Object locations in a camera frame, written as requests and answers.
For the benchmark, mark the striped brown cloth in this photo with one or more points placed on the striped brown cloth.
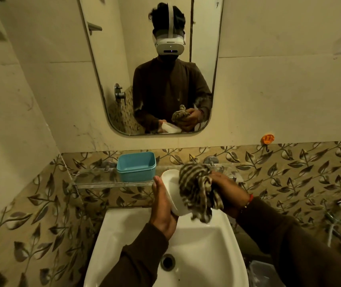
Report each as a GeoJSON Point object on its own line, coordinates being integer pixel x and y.
{"type": "Point", "coordinates": [195, 183]}

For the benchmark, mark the glass wall shelf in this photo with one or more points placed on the glass wall shelf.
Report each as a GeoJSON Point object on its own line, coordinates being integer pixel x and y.
{"type": "Point", "coordinates": [98, 179]}

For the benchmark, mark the red thread wristband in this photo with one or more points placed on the red thread wristband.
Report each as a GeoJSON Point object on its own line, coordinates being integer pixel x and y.
{"type": "Point", "coordinates": [249, 199]}

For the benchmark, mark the person's right hand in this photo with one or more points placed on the person's right hand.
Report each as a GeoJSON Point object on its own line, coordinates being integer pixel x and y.
{"type": "Point", "coordinates": [231, 194]}

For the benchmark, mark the orange wall hook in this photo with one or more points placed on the orange wall hook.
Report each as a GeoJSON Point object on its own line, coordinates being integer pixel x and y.
{"type": "Point", "coordinates": [268, 138]}

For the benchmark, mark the person's left hand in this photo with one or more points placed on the person's left hand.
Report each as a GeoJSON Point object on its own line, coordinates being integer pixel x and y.
{"type": "Point", "coordinates": [161, 212]}

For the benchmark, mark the person's left thumb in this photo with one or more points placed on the person's left thumb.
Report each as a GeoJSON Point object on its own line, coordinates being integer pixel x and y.
{"type": "Point", "coordinates": [157, 189]}

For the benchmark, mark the white plastic container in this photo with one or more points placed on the white plastic container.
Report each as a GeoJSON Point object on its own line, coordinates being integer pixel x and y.
{"type": "Point", "coordinates": [170, 183]}

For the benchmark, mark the chrome wall tap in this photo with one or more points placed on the chrome wall tap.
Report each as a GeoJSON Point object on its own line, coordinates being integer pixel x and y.
{"type": "Point", "coordinates": [211, 160]}

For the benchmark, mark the person's right fingers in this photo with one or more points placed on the person's right fingers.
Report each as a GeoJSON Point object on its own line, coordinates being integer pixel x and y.
{"type": "Point", "coordinates": [218, 179]}

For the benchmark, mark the person's right forearm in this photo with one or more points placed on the person's right forearm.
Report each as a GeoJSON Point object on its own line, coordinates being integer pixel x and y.
{"type": "Point", "coordinates": [296, 245]}

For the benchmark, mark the person's left forearm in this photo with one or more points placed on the person's left forearm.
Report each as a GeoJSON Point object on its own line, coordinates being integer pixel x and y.
{"type": "Point", "coordinates": [140, 260]}

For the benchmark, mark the wall mirror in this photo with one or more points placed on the wall mirror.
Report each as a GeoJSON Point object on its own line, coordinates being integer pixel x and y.
{"type": "Point", "coordinates": [119, 56]}

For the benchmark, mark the blue plastic box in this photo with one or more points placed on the blue plastic box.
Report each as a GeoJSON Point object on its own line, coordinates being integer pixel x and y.
{"type": "Point", "coordinates": [136, 167]}

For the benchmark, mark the metal sink drain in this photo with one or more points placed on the metal sink drain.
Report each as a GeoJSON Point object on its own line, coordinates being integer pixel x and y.
{"type": "Point", "coordinates": [168, 262]}

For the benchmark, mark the white ceramic sink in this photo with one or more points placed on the white ceramic sink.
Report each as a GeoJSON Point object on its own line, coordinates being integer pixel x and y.
{"type": "Point", "coordinates": [194, 248]}

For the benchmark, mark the clear plastic tub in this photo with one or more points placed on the clear plastic tub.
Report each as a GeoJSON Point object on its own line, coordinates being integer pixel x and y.
{"type": "Point", "coordinates": [261, 273]}

